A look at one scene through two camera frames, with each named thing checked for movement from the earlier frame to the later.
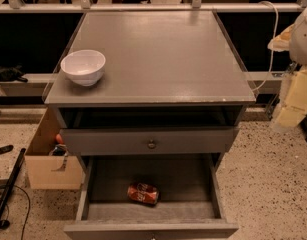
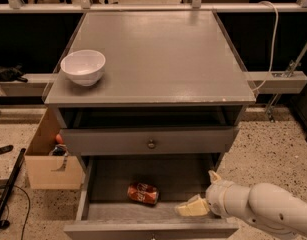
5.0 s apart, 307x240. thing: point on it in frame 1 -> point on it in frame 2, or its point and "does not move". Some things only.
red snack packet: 144,193 does not move
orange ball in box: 59,139 does not move
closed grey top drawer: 148,140 does not move
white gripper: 303,44 -> 215,195
